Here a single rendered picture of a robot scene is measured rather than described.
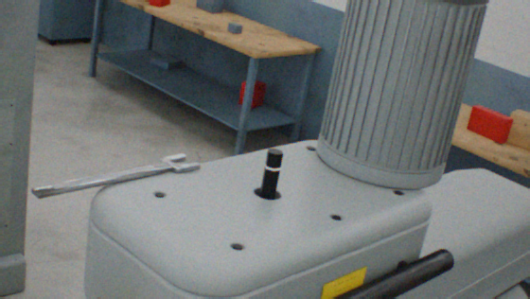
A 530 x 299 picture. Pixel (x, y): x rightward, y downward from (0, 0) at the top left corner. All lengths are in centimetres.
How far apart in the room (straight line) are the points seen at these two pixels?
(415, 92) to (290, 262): 32
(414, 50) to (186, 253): 43
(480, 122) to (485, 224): 355
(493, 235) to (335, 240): 55
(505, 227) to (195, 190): 70
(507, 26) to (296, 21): 192
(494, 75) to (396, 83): 448
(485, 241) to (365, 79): 46
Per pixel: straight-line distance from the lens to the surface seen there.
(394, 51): 107
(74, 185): 96
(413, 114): 109
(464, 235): 138
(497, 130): 492
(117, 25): 851
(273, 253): 89
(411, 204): 110
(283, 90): 672
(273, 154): 99
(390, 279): 106
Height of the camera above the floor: 231
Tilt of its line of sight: 22 degrees down
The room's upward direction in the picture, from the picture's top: 10 degrees clockwise
